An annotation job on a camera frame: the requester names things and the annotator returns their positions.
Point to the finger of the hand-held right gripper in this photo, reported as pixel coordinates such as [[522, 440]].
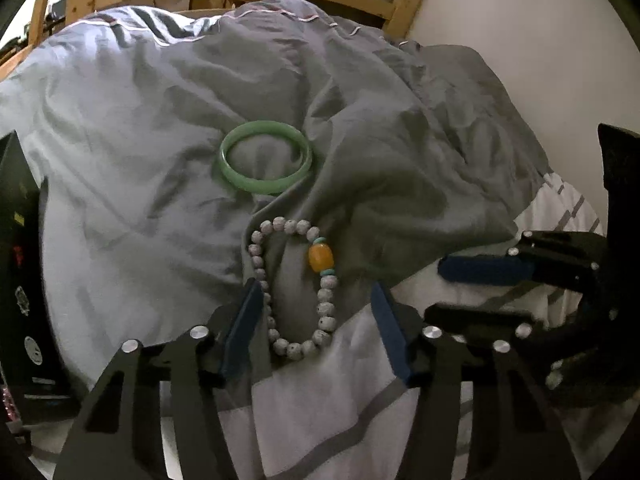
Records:
[[480, 322], [480, 268]]

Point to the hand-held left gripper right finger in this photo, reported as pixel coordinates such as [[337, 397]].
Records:
[[392, 330]]

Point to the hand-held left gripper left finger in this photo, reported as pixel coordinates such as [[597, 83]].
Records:
[[242, 330]]

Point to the black box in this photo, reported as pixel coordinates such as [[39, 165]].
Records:
[[20, 280]]

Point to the green jade bangle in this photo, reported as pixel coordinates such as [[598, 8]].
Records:
[[260, 186]]

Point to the grey pillow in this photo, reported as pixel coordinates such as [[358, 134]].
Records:
[[480, 100]]

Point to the grey and white striped blanket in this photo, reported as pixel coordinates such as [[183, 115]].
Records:
[[150, 160]]

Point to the round silver disc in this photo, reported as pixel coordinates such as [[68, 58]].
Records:
[[33, 348]]

